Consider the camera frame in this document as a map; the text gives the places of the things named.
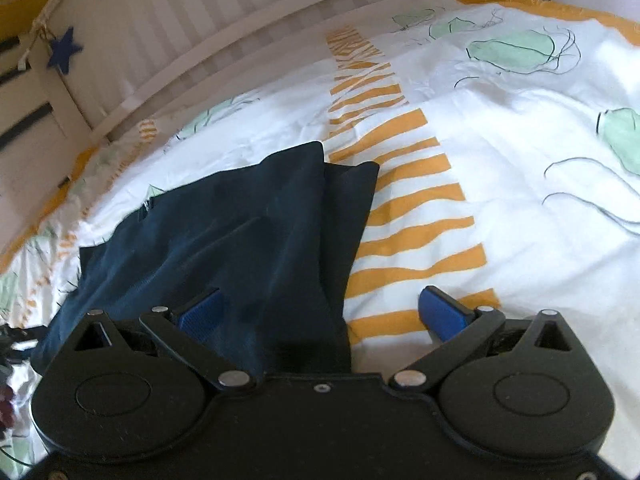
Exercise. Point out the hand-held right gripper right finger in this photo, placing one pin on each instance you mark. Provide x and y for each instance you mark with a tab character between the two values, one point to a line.
442	317

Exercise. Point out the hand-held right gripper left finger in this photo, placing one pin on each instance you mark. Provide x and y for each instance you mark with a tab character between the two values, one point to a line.
202	316

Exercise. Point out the dark navy hoodie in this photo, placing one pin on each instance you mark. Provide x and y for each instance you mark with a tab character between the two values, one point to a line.
250	240

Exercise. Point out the white printed duvet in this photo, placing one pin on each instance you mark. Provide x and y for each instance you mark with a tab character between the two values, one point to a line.
525	160

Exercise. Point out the blue felt star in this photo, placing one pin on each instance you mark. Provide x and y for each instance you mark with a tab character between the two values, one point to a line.
65	51

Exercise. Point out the yellow bed sheet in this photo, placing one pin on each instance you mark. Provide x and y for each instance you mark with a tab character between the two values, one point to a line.
525	2

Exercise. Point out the white wooden bed frame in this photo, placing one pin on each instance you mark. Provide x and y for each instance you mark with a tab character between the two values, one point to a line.
200	20

